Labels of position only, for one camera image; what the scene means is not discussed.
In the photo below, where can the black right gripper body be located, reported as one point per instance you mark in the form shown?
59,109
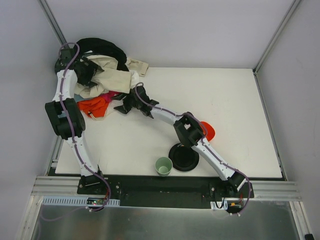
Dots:
130,101

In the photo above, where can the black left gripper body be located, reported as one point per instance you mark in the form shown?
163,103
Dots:
88,70

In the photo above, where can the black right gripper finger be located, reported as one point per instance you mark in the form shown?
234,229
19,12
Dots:
122,109
119,96

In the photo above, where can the beige canvas cloth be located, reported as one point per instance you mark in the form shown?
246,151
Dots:
111,79

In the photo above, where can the orange cloth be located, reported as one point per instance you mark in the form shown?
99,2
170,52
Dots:
94,108

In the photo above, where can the black cloth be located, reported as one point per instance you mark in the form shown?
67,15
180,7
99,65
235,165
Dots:
105,46

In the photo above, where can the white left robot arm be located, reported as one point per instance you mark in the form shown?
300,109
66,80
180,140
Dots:
67,119

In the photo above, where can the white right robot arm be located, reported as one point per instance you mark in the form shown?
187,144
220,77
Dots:
190,132

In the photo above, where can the magenta cloth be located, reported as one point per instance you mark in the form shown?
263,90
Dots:
108,97

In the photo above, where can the white cloth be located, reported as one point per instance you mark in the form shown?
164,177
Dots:
135,78

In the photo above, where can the light green cup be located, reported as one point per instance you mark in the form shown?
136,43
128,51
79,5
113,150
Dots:
163,166

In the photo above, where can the black round plate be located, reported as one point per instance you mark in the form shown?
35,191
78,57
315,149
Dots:
184,159

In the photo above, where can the orange plastic bowl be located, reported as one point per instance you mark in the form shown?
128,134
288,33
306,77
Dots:
208,130

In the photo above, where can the white slotted cable duct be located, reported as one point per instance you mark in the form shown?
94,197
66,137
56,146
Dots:
74,201

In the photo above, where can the aluminium frame rail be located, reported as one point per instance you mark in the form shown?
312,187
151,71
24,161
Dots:
264,190

